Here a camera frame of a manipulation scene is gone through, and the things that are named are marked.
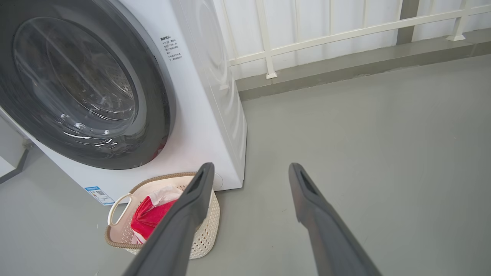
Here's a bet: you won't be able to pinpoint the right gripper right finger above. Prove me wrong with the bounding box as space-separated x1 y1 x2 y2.
288 163 382 276

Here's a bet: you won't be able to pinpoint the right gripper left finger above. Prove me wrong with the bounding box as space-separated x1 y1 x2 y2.
123 162 215 276

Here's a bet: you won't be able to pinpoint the red garment white stripes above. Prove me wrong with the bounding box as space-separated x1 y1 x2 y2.
130 187 183 245

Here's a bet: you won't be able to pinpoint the dark round washer door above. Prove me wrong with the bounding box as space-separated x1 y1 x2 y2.
0 0 177 170

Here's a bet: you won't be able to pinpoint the cream perforated laundry basket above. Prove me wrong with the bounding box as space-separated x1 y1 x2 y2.
105 172 221 260

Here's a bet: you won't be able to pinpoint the white front-load washing machine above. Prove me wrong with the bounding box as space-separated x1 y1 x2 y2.
0 0 248 206

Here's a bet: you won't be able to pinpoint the blue energy label sticker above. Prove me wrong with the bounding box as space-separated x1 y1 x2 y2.
84 186 115 206

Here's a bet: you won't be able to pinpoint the small printed text sticker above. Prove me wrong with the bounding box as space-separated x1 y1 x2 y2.
160 36 183 62

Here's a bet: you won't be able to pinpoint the white metal railing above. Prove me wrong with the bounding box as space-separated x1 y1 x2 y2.
221 0 491 80

